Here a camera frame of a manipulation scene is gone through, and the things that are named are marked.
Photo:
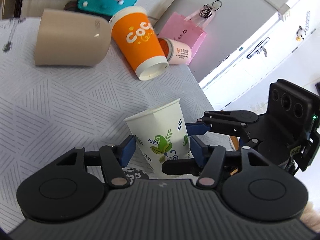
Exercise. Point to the small pink white cup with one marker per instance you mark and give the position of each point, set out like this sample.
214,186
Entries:
176,52

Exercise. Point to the beige cylindrical cup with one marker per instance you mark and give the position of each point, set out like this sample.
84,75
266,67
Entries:
67,38

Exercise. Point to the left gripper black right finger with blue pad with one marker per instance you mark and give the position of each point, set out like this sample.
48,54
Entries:
248,183

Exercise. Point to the pink paper gift bag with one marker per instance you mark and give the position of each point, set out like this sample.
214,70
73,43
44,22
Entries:
187,29

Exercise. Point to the white paper cup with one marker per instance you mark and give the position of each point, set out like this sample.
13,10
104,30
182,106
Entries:
161,135

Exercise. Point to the orange coco paper cup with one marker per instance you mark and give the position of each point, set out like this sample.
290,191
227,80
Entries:
137,40

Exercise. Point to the black keyring on hook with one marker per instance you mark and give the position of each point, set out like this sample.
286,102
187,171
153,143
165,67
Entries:
209,9

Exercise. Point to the black suitcase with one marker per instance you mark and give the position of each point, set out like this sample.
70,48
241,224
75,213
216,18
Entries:
72,6

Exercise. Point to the white patterned tablecloth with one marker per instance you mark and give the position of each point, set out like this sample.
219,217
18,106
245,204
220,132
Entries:
46,111

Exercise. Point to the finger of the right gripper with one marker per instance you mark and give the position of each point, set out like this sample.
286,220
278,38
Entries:
181,167
242,124

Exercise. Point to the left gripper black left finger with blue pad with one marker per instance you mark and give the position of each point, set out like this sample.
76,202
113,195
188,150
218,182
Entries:
76,183

